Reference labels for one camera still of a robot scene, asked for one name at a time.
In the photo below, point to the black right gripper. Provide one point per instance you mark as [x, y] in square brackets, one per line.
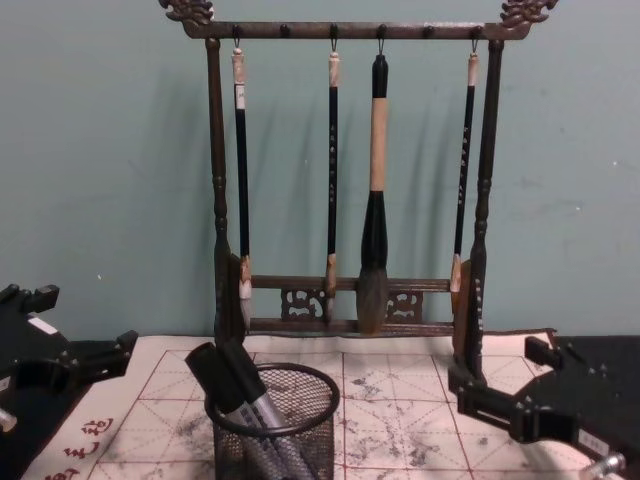
[585, 405]

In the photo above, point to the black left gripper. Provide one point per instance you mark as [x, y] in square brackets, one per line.
[30, 350]

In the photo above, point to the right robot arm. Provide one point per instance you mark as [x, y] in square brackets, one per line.
[616, 465]

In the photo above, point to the black table cloth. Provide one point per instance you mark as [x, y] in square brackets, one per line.
[600, 350]

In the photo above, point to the white red-grid calligraphy mat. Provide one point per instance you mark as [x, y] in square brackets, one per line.
[400, 430]

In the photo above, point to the grey marker with black cap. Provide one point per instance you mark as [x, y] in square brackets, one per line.
[247, 370]
[215, 375]

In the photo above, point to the thin black calligraphy brush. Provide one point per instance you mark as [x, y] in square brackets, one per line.
[465, 175]
[333, 175]

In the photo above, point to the thin black brush, white label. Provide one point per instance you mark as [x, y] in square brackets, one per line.
[242, 175]

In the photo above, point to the dark wooden brush rack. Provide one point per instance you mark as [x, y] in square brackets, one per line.
[217, 150]

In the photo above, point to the black mesh pen cup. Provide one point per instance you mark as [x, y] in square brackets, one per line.
[280, 450]

